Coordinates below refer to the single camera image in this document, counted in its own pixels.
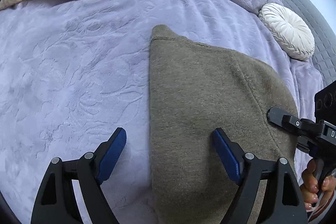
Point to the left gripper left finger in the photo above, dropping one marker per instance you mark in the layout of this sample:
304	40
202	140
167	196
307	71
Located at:
56	202

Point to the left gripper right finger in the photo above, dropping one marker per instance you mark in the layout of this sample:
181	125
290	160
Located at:
267	187

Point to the olive brown knit sweater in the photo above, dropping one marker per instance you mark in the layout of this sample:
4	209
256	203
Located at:
194	89

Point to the person's right hand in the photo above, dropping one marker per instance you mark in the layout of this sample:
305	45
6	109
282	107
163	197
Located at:
309	188

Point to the white and red sleeve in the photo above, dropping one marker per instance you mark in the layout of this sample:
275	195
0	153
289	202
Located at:
319	213

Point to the round white pleated cushion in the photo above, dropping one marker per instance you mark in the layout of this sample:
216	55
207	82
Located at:
289	30

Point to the grey quilted mattress cover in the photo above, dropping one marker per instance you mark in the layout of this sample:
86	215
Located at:
323	58

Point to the lavender embossed bed blanket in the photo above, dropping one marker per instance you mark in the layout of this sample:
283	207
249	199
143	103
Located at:
72	71

